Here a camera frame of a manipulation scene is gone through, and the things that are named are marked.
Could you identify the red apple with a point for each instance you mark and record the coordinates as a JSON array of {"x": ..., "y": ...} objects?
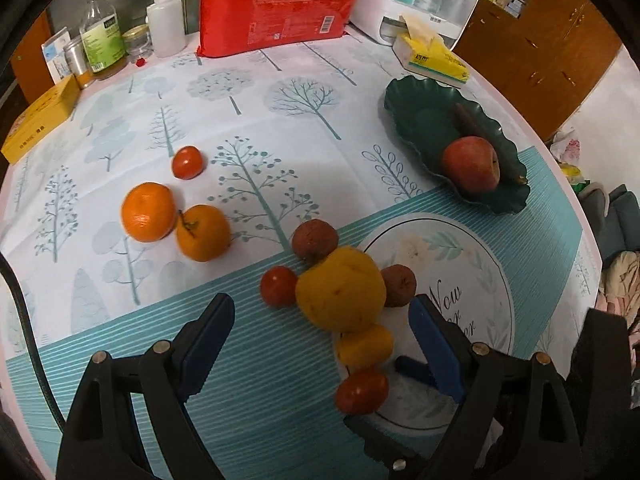
[{"x": 470, "y": 165}]

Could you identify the brown-red lychee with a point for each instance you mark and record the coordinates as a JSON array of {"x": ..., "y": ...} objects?
[
  {"x": 314, "y": 241},
  {"x": 400, "y": 286}
]

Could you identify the orange mandarin with stem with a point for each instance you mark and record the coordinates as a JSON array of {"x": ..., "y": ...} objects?
[{"x": 202, "y": 232}]

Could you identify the yellow cardboard box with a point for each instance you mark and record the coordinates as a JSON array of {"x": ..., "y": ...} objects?
[{"x": 42, "y": 115}]

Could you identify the brown wooden cabinet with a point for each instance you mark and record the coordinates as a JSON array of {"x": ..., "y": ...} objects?
[{"x": 545, "y": 45}]

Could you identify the glass bottle with green label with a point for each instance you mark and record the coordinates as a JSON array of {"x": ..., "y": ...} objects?
[{"x": 102, "y": 40}]

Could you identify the small yellow citrus fruit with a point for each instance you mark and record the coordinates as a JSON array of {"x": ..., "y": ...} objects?
[{"x": 365, "y": 345}]

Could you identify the red tomato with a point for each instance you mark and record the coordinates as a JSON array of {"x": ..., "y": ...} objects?
[
  {"x": 279, "y": 286},
  {"x": 187, "y": 162},
  {"x": 361, "y": 391}
]

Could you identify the large yellow citrus fruit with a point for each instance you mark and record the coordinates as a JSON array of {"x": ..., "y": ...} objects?
[{"x": 340, "y": 287}]

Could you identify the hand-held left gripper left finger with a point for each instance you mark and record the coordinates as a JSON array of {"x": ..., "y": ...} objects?
[{"x": 205, "y": 340}]

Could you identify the white squeeze bottle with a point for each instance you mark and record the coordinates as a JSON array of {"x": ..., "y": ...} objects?
[{"x": 165, "y": 22}]

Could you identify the red pack of paper cups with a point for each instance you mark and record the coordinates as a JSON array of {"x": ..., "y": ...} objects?
[{"x": 274, "y": 10}]

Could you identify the yellow tissue pack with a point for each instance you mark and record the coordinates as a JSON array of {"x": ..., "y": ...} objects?
[{"x": 435, "y": 57}]

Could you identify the metal can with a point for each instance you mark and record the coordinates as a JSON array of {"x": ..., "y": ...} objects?
[{"x": 75, "y": 57}]

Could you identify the green leaf-shaped plate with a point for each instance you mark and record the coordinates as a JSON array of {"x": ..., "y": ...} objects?
[{"x": 420, "y": 120}]

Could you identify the pile of clothes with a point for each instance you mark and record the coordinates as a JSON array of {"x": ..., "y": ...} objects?
[{"x": 620, "y": 270}]

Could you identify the white card box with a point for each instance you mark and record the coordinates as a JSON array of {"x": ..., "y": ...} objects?
[{"x": 54, "y": 55}]

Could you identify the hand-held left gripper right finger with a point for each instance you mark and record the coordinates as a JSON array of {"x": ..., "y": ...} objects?
[{"x": 440, "y": 355}]

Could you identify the small glass jar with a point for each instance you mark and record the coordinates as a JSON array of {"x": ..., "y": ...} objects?
[{"x": 136, "y": 40}]

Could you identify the white storage organiser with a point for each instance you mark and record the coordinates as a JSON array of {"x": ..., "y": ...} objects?
[{"x": 375, "y": 5}]

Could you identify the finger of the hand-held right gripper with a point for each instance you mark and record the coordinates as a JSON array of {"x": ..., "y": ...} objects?
[
  {"x": 375, "y": 437},
  {"x": 412, "y": 367}
]

